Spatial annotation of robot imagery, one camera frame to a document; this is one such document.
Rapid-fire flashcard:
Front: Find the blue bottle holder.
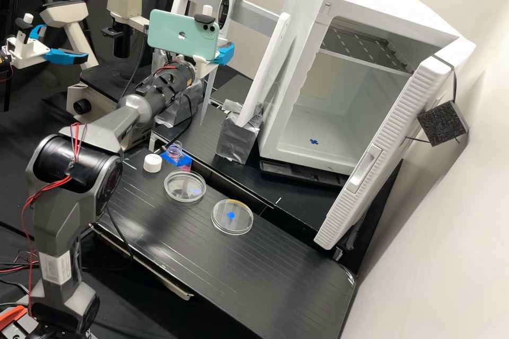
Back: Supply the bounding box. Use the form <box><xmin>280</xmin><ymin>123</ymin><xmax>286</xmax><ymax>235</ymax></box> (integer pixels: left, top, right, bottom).
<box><xmin>160</xmin><ymin>151</ymin><xmax>194</xmax><ymax>171</ymax></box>

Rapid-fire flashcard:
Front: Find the black cable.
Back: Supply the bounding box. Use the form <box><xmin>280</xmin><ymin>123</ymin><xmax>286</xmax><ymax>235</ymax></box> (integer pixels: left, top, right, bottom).
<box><xmin>119</xmin><ymin>52</ymin><xmax>141</xmax><ymax>97</ymax></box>

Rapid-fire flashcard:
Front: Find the petri dish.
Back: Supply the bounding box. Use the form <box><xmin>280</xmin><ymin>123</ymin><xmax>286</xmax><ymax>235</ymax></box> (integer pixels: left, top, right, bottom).
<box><xmin>163</xmin><ymin>170</ymin><xmax>207</xmax><ymax>203</ymax></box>

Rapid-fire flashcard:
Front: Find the cream microscope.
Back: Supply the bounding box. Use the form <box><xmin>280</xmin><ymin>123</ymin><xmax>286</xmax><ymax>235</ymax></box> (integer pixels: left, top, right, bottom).
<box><xmin>38</xmin><ymin>0</ymin><xmax>160</xmax><ymax>153</ymax></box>

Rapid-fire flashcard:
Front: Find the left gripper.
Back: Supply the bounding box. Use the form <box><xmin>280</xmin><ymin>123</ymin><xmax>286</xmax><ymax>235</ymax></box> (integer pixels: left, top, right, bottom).
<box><xmin>6</xmin><ymin>24</ymin><xmax>89</xmax><ymax>69</ymax></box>

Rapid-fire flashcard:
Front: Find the incubator door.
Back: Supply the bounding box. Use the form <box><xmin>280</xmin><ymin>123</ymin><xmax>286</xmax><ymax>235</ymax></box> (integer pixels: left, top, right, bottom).
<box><xmin>314</xmin><ymin>39</ymin><xmax>478</xmax><ymax>251</ymax></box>

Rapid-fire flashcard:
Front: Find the black platform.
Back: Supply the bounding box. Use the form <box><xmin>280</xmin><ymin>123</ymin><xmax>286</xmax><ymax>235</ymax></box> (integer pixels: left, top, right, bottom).
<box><xmin>153</xmin><ymin>65</ymin><xmax>405</xmax><ymax>276</ymax></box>
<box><xmin>90</xmin><ymin>144</ymin><xmax>357</xmax><ymax>339</ymax></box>

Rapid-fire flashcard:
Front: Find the petri dish lid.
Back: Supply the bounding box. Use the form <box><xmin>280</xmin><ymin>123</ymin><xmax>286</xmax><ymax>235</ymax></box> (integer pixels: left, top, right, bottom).
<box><xmin>210</xmin><ymin>199</ymin><xmax>255</xmax><ymax>236</ymax></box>

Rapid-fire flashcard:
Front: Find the right wrist camera phone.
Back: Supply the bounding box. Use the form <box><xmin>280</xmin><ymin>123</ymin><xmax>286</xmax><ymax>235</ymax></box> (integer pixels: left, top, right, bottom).
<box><xmin>147</xmin><ymin>4</ymin><xmax>222</xmax><ymax>63</ymax></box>

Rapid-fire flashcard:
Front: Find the small bottle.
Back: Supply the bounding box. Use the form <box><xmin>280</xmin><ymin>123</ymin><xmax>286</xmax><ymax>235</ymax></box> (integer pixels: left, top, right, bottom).
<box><xmin>166</xmin><ymin>141</ymin><xmax>186</xmax><ymax>159</ymax></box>

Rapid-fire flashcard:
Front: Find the white pipette stand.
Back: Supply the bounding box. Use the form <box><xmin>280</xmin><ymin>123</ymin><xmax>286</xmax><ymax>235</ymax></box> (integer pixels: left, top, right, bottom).
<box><xmin>153</xmin><ymin>0</ymin><xmax>294</xmax><ymax>165</ymax></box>

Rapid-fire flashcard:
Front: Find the white incubator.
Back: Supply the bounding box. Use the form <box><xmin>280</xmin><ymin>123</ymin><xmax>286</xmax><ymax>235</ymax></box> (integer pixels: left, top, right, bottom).
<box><xmin>254</xmin><ymin>0</ymin><xmax>477</xmax><ymax>179</ymax></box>

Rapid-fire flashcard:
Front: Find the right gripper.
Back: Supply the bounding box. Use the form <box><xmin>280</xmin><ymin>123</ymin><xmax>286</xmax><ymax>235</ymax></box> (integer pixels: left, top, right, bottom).
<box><xmin>194</xmin><ymin>41</ymin><xmax>235</xmax><ymax>79</ymax></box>

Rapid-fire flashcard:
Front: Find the white cap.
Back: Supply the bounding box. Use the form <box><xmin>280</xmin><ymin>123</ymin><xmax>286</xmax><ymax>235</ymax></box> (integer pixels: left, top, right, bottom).
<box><xmin>143</xmin><ymin>153</ymin><xmax>164</xmax><ymax>174</ymax></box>

